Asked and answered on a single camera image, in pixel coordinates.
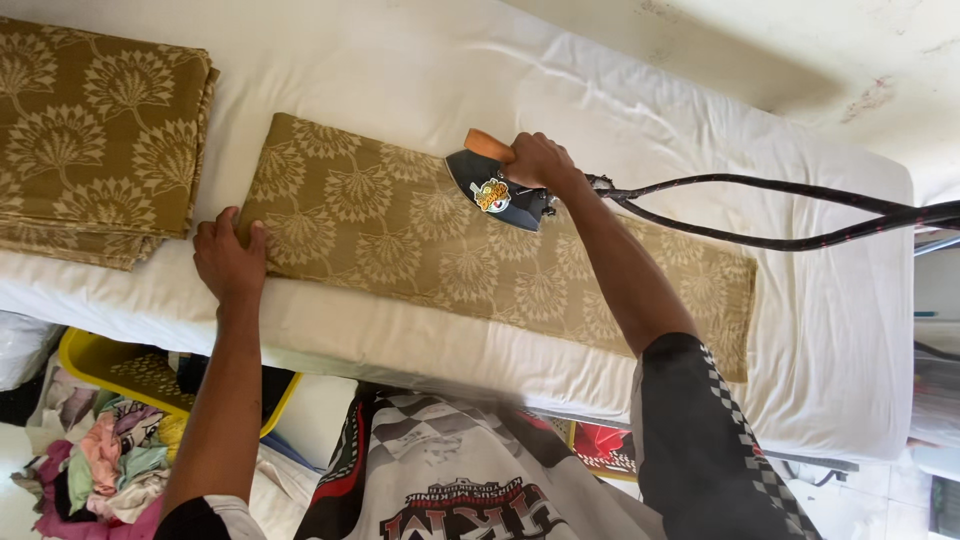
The gold floral cloth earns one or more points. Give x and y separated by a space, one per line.
480 247

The yellow plastic laundry basket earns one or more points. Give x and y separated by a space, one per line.
142 371

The stack of folded gold cloths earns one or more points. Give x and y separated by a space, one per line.
90 142

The person's printed racing shirt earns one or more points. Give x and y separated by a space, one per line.
465 480

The person's right fingers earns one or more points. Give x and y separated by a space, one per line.
525 159

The red patterned cloth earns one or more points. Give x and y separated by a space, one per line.
604 446

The white plastic bag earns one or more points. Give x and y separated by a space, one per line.
22 349

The person's right hand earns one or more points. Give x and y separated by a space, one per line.
541 161

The white padded ironing table cover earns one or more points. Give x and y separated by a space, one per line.
825 337

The person's left hand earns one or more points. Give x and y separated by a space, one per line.
225 259

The heap of colourful clothes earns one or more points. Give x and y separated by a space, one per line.
105 465

